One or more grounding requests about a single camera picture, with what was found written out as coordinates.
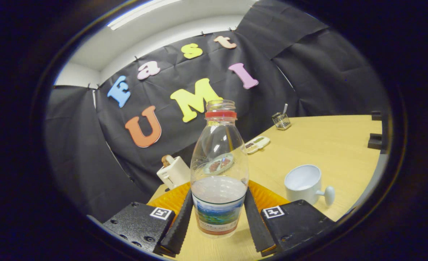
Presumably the wooden table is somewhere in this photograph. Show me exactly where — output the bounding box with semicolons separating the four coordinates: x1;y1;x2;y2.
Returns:
147;115;385;260

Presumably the white toaster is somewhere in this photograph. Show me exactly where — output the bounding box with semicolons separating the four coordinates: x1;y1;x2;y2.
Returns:
156;156;192;190

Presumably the metal wire holder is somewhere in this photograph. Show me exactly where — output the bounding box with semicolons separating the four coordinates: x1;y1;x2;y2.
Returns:
272;112;291;131

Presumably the white divided grain tray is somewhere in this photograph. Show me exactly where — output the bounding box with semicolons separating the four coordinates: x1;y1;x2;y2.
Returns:
244;136;271;154

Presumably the white cup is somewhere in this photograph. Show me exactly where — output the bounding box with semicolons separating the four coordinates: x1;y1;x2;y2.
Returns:
284;164;335;207

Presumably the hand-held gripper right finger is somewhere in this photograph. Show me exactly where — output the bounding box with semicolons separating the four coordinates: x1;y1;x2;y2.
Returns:
244;180;336;257

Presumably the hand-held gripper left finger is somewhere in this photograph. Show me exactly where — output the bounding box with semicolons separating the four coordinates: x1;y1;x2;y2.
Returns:
102;181;193;256

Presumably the clear plastic juice bottle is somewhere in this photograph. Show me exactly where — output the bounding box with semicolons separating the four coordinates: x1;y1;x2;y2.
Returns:
190;100;249;239

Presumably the pale green plate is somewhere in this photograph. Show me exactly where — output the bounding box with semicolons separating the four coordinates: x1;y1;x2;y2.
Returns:
203;153;235;175

